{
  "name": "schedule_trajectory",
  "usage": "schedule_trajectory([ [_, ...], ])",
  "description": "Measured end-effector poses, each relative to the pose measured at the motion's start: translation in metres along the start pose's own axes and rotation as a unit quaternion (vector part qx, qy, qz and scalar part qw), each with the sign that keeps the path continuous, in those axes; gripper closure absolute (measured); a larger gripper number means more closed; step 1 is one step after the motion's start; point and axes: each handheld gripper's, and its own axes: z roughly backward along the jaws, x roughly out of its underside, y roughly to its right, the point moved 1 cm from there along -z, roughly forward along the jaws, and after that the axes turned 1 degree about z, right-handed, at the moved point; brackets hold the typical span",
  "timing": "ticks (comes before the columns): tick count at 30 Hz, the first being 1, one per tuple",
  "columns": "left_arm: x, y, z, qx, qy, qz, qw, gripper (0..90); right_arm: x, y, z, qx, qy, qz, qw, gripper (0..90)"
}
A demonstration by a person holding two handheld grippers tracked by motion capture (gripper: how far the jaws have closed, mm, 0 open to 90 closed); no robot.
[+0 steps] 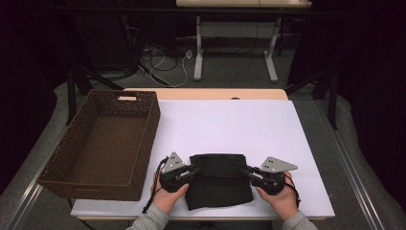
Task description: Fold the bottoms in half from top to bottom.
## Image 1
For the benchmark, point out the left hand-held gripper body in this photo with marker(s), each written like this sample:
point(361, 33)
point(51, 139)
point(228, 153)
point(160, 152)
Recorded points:
point(174, 163)

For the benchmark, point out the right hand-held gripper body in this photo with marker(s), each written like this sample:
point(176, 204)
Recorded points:
point(276, 164)

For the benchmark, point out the black shorts with blue print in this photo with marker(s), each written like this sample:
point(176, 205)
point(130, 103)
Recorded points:
point(218, 188)

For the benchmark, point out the brown wicker basket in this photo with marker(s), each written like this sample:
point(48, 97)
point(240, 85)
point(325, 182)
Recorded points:
point(102, 150)

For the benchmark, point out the person's left hand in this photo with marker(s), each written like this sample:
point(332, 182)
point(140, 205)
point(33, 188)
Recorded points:
point(167, 199)

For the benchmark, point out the person's right hand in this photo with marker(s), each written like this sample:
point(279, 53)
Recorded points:
point(284, 201)

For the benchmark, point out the white board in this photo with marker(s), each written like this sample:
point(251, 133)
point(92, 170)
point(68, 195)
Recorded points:
point(223, 127)

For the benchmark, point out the black metal stand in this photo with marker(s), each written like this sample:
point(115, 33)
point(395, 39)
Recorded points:
point(71, 96)
point(333, 102)

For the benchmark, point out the white desk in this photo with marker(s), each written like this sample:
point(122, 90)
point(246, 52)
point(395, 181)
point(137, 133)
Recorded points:
point(198, 64)

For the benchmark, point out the white power adapter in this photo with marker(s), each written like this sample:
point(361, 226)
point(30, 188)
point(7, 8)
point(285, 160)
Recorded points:
point(188, 54)

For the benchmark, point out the aluminium rail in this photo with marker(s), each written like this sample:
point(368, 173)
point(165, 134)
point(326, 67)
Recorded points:
point(354, 179)
point(24, 204)

